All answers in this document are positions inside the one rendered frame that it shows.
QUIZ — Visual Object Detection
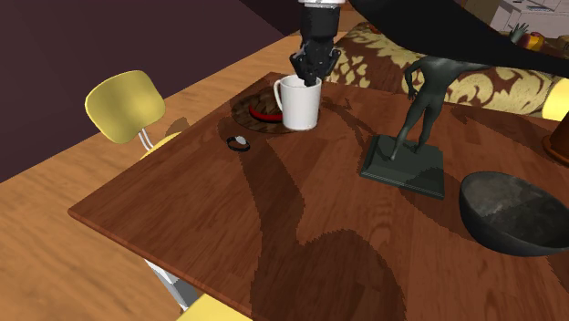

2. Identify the yellow and red toy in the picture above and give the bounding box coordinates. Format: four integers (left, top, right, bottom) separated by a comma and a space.
523, 32, 546, 53

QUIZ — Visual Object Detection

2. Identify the green hand figure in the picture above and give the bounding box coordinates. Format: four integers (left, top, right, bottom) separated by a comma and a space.
508, 22, 531, 45

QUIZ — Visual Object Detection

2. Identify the dark grey bowl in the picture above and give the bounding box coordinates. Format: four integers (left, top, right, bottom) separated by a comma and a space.
458, 171, 569, 258

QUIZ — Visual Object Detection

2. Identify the white mug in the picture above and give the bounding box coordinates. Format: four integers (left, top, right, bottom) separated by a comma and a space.
273, 74, 323, 132

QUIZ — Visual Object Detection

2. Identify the brown and yellow patterned rug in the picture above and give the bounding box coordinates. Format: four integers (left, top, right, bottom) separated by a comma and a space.
323, 22, 564, 119

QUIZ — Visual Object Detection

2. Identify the round wooden plate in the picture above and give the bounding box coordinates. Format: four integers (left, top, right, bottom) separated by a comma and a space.
230, 86, 295, 135

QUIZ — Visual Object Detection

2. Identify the black wristwatch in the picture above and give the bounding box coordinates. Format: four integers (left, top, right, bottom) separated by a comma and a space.
225, 134, 252, 153

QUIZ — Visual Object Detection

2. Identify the red curved band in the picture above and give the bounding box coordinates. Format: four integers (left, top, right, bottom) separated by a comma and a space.
248, 104, 285, 124

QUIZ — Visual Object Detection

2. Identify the brown round base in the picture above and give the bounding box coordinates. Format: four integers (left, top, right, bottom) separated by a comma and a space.
541, 117, 569, 168

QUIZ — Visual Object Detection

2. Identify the white cabinet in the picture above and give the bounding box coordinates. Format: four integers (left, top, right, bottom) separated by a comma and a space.
490, 0, 569, 39

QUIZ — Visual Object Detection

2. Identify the dark figure statue on base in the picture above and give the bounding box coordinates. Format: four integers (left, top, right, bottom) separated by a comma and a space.
358, 55, 491, 201

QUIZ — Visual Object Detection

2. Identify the brown wooden table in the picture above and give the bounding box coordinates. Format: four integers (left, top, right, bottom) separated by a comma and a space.
67, 71, 569, 321

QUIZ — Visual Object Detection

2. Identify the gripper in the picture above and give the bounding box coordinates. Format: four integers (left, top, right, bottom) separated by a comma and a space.
289, 5, 343, 88

